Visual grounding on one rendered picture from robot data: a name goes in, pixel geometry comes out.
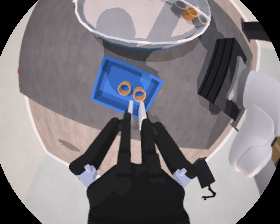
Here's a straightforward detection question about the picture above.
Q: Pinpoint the blue crate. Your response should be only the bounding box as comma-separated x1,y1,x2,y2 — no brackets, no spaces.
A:
91,55,164,119

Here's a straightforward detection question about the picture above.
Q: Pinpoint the bronze bushing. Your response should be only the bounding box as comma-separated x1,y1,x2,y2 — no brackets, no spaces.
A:
181,7,198,21
118,81,131,95
133,87,146,102

